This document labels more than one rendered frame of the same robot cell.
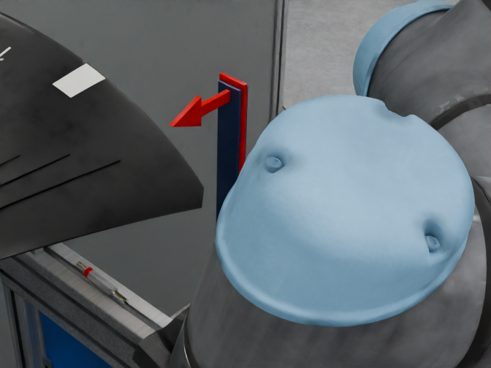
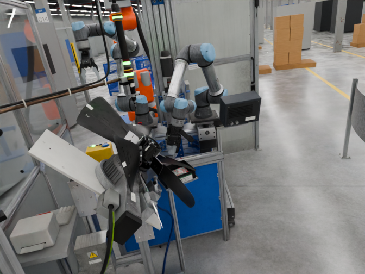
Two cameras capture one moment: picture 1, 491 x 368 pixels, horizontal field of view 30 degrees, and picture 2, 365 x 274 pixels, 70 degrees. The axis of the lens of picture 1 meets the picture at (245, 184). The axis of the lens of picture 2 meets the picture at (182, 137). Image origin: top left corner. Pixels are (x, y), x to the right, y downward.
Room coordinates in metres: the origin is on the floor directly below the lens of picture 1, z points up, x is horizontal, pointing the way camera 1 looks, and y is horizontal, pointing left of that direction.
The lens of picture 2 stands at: (-0.68, 1.05, 1.74)
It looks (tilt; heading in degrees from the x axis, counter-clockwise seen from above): 23 degrees down; 311
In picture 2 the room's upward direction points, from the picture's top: 8 degrees counter-clockwise
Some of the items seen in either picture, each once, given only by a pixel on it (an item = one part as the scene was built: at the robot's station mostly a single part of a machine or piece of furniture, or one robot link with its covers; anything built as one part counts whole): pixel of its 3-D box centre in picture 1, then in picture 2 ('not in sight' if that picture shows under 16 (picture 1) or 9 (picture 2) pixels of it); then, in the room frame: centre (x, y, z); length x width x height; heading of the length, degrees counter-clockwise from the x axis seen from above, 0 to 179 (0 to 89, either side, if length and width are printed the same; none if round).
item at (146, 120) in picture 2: not in sight; (143, 117); (0.88, -0.28, 1.09); 0.15 x 0.15 x 0.10
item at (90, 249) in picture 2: not in sight; (96, 255); (0.36, 0.64, 0.73); 0.15 x 0.09 x 0.22; 50
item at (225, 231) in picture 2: not in sight; (223, 202); (0.24, -0.40, 0.39); 0.04 x 0.04 x 0.78; 50
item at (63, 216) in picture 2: not in sight; (64, 215); (0.62, 0.63, 0.87); 0.15 x 0.09 x 0.02; 135
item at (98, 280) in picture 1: (101, 282); not in sight; (0.71, 0.15, 0.87); 0.08 x 0.01 x 0.01; 47
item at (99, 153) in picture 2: not in sight; (100, 153); (0.78, 0.23, 1.02); 0.16 x 0.10 x 0.11; 50
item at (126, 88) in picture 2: not in sight; (129, 86); (0.31, 0.25, 1.50); 0.09 x 0.07 x 0.10; 85
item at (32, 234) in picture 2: not in sight; (35, 234); (0.54, 0.80, 0.92); 0.17 x 0.16 x 0.11; 50
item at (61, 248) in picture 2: not in sight; (50, 232); (0.58, 0.73, 0.85); 0.36 x 0.24 x 0.03; 140
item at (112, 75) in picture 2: not in sight; (126, 74); (6.04, -4.40, 0.49); 1.27 x 0.88 x 0.98; 118
